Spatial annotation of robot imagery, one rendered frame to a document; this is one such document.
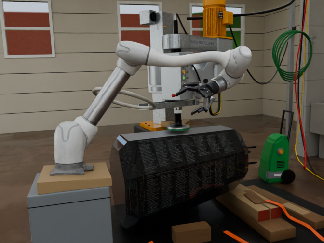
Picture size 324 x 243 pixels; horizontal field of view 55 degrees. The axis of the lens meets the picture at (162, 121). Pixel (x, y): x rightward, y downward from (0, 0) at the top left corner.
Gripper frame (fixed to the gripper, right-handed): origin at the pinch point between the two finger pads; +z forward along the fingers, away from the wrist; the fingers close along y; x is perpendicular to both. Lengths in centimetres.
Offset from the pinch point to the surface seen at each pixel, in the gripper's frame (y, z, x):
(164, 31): 135, -106, -113
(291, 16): 96, -313, -147
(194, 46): 72, -86, -69
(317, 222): -106, -91, -117
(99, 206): -14, 61, -31
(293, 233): -99, -64, -114
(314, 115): -24, -296, -236
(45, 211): -2, 84, -28
